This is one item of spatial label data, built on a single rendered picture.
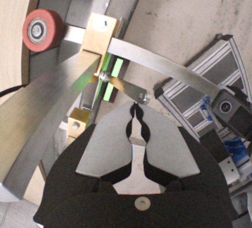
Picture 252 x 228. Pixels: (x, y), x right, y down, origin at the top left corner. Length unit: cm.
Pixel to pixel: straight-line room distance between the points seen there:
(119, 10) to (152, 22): 73
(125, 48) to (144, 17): 88
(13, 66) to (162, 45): 104
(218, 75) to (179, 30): 49
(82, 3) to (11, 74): 34
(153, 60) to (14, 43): 29
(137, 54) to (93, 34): 9
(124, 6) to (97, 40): 20
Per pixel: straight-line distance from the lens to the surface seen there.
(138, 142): 41
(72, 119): 35
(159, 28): 113
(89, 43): 25
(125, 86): 15
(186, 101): 115
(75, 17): 53
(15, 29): 31
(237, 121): 26
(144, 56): 25
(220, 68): 118
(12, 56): 32
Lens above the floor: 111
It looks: 58 degrees down
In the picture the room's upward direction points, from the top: 175 degrees counter-clockwise
